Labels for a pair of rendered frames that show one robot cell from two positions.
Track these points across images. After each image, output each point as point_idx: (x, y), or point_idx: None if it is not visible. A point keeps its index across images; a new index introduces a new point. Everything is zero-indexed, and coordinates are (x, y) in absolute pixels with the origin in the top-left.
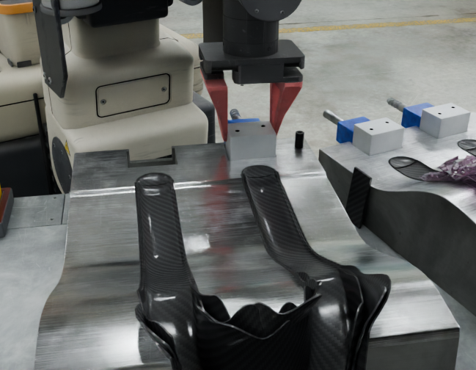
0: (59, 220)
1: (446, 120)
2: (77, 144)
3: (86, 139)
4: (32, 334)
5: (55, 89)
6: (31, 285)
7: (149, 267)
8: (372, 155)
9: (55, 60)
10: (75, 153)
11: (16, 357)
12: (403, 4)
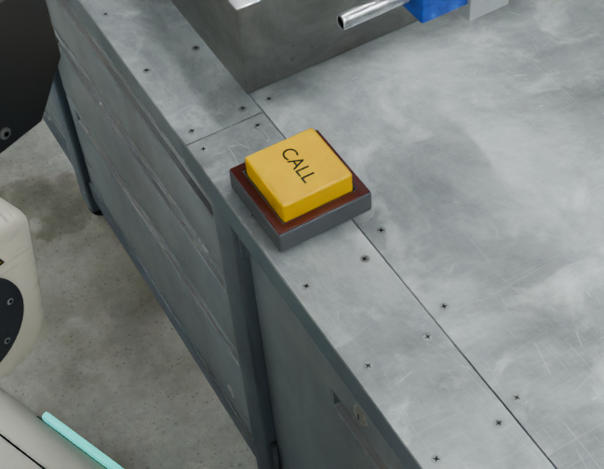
0: (256, 117)
1: None
2: (13, 214)
3: None
4: (456, 39)
5: (22, 127)
6: (391, 76)
7: None
8: None
9: (28, 62)
10: (238, 6)
11: (490, 34)
12: None
